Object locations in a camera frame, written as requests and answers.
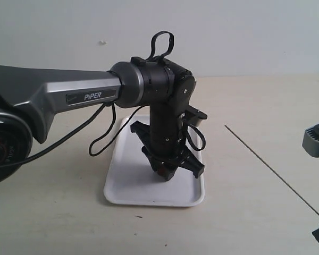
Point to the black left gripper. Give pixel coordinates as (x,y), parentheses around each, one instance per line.
(165,137)

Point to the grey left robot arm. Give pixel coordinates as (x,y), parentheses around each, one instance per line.
(30,98)

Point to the thin metal skewer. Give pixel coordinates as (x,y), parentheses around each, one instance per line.
(272,169)

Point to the white rectangular plastic tray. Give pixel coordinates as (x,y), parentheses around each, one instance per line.
(131,181)

